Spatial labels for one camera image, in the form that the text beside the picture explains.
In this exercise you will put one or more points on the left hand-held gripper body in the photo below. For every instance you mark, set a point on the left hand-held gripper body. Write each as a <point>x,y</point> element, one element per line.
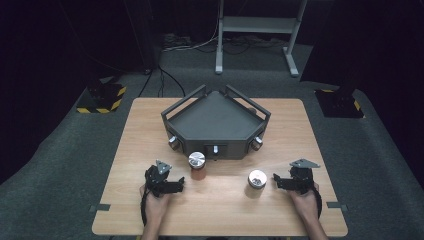
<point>156,180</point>

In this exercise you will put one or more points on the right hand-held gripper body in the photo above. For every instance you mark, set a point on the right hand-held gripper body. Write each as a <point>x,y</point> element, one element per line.
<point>302,176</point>

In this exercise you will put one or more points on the brown spice jar silver lid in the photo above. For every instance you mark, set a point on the brown spice jar silver lid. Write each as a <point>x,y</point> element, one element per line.
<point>257,179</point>

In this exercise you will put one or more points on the red spice jar silver lid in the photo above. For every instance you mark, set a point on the red spice jar silver lid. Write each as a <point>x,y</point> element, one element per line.
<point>197,160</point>

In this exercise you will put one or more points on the dark grey corner rack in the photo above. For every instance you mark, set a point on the dark grey corner rack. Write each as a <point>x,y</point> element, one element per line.
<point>216,121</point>

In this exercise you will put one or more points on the person's left hand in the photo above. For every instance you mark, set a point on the person's left hand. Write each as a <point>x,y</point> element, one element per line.
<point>156,208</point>

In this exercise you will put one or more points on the person's right hand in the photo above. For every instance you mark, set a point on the person's right hand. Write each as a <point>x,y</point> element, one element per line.
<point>308,205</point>

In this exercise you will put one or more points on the grey tape strip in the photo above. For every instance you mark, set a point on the grey tape strip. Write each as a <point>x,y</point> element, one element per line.
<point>336,206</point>
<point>100,207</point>

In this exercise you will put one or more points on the yellow black striped stand base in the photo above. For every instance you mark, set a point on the yellow black striped stand base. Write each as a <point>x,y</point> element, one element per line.
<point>103,100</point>
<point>340,105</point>

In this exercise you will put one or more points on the white metal stand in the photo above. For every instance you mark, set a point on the white metal stand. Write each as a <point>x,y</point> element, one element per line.
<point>258,25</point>

